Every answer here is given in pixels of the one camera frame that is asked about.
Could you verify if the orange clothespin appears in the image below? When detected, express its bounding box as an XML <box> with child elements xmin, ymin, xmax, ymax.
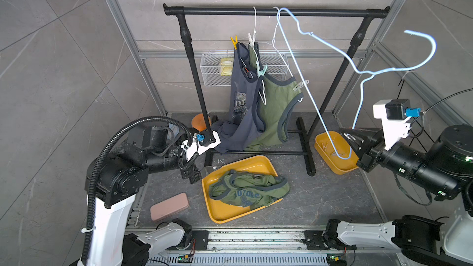
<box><xmin>319</xmin><ymin>141</ymin><xmax>329</xmax><ymax>153</ymax></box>

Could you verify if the green printed tank top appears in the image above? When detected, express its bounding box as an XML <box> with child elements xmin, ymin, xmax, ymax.
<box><xmin>209</xmin><ymin>170</ymin><xmax>290</xmax><ymax>210</ymax></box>

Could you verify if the plain green tank top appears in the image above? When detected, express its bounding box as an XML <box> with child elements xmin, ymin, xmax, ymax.
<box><xmin>246</xmin><ymin>42</ymin><xmax>305</xmax><ymax>151</ymax></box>

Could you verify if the white wire hanger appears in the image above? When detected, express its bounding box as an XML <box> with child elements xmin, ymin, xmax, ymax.
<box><xmin>241</xmin><ymin>42</ymin><xmax>267</xmax><ymax>106</ymax></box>
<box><xmin>253</xmin><ymin>7</ymin><xmax>293</xmax><ymax>77</ymax></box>

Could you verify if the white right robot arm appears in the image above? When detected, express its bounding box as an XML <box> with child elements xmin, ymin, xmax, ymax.
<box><xmin>323</xmin><ymin>124</ymin><xmax>473</xmax><ymax>266</ymax></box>

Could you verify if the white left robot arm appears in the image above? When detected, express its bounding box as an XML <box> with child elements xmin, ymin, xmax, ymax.
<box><xmin>76</xmin><ymin>116</ymin><xmax>221</xmax><ymax>266</ymax></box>

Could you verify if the dark grey tank top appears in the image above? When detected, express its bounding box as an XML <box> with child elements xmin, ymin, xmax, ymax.
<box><xmin>211</xmin><ymin>43</ymin><xmax>266</xmax><ymax>153</ymax></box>

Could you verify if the small yellow plastic tray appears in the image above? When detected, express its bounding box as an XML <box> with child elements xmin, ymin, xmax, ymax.
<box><xmin>314</xmin><ymin>131</ymin><xmax>358</xmax><ymax>175</ymax></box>

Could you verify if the pink rectangular case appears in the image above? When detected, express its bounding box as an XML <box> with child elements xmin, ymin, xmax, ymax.
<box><xmin>150</xmin><ymin>193</ymin><xmax>189</xmax><ymax>221</ymax></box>

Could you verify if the large yellow plastic tray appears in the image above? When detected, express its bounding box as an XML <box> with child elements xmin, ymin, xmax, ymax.
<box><xmin>202</xmin><ymin>155</ymin><xmax>278</xmax><ymax>224</ymax></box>

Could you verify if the orange plush toy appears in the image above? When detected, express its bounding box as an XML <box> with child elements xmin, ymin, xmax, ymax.
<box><xmin>191</xmin><ymin>113</ymin><xmax>207</xmax><ymax>132</ymax></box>

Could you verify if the black clothes rack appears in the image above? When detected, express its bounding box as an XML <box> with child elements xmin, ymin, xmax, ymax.
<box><xmin>163</xmin><ymin>4</ymin><xmax>390</xmax><ymax>177</ymax></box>

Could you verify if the yellow item in basket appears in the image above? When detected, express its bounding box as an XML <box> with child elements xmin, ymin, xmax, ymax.
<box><xmin>219</xmin><ymin>57</ymin><xmax>234</xmax><ymax>76</ymax></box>

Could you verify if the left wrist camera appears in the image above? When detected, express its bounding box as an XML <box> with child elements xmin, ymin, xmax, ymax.
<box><xmin>181</xmin><ymin>130</ymin><xmax>221</xmax><ymax>161</ymax></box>

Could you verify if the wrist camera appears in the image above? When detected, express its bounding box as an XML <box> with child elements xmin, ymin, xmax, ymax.
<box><xmin>181</xmin><ymin>130</ymin><xmax>221</xmax><ymax>161</ymax></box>
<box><xmin>373</xmin><ymin>99</ymin><xmax>421</xmax><ymax>150</ymax></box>

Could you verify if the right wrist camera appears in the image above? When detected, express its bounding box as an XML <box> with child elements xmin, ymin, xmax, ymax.
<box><xmin>373</xmin><ymin>99</ymin><xmax>421</xmax><ymax>150</ymax></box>

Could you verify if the black wire wall rack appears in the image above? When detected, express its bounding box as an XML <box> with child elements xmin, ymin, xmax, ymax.
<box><xmin>397</xmin><ymin>79</ymin><xmax>425</xmax><ymax>139</ymax></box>

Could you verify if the metal base rail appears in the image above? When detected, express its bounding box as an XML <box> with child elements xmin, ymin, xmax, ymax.
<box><xmin>146</xmin><ymin>228</ymin><xmax>407</xmax><ymax>266</ymax></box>

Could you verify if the white wire basket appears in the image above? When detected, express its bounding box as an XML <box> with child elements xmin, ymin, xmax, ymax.
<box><xmin>200</xmin><ymin>52</ymin><xmax>289</xmax><ymax>87</ymax></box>

